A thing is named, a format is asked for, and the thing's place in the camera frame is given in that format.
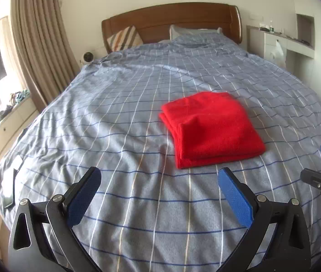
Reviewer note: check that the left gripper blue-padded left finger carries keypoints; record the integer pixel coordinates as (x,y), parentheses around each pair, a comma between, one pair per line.
(29,249)

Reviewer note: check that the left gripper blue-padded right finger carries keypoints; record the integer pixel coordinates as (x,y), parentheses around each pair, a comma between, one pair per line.
(289,247)

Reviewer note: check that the red knit sweater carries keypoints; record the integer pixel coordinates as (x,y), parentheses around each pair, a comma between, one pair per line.
(210,128)

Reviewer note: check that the black smartphone on bed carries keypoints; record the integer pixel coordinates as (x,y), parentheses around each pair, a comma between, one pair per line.
(8,187)

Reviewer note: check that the grey plaid bed duvet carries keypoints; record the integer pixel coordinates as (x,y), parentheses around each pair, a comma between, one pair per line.
(147,214)

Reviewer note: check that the white plastic bag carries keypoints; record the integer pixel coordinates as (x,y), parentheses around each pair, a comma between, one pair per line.
(279,55)

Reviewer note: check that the white bedside shelf unit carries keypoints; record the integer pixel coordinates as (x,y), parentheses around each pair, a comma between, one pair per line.
(261,39)

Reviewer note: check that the small clutter on windowsill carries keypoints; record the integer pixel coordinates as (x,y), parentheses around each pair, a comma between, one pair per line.
(15,99)

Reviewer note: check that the beige pleated curtain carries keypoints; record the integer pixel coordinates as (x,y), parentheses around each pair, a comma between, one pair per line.
(43,49)

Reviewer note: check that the round black bedside speaker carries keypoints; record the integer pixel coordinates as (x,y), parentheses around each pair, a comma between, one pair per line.
(87,58)

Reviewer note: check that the striped throw pillow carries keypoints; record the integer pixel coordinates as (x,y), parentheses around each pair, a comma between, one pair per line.
(127,38)

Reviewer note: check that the grey bed pillow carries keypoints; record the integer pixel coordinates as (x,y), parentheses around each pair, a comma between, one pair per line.
(176,31)

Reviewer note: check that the brown wooden headboard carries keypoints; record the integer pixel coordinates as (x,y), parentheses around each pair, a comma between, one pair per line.
(153,23)

